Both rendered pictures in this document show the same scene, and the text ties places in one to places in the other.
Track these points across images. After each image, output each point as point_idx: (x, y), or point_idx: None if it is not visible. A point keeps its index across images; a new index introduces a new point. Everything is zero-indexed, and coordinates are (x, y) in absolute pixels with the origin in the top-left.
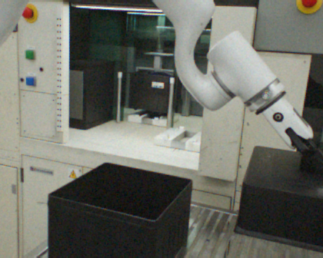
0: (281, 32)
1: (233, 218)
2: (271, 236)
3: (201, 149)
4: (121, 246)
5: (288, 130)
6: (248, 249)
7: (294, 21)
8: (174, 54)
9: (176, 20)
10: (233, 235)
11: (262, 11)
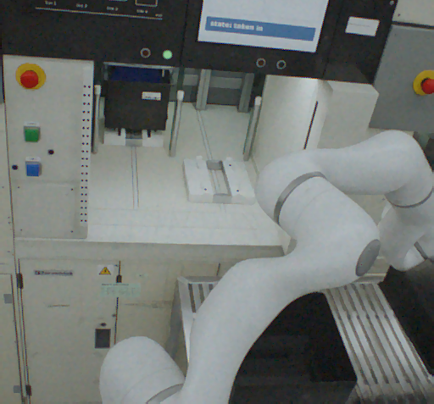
0: (392, 111)
1: (322, 290)
2: None
3: None
4: (318, 403)
5: None
6: (361, 331)
7: (407, 100)
8: (395, 244)
9: (414, 224)
10: (336, 315)
11: (377, 90)
